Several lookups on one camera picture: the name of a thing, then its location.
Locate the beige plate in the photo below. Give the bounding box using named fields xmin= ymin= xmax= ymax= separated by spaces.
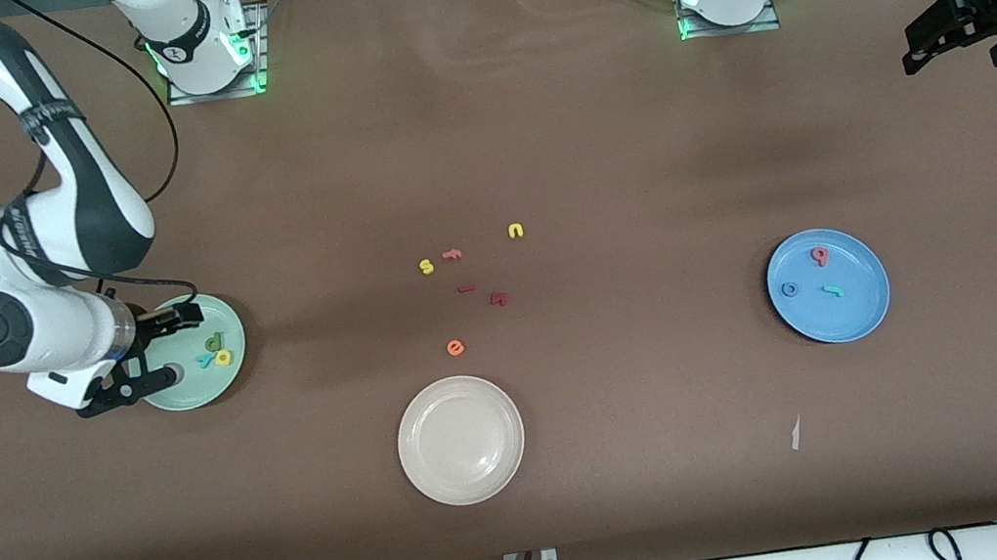
xmin=388 ymin=367 xmax=535 ymax=515

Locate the blue plate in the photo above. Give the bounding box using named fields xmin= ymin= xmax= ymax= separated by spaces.
xmin=759 ymin=219 xmax=898 ymax=353

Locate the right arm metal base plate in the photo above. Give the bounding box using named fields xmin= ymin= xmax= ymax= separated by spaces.
xmin=155 ymin=0 xmax=275 ymax=108

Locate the brown table cover sheet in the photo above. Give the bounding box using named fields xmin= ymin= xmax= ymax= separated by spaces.
xmin=0 ymin=0 xmax=997 ymax=560

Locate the light green plate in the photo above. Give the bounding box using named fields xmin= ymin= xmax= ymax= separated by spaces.
xmin=125 ymin=287 xmax=256 ymax=417

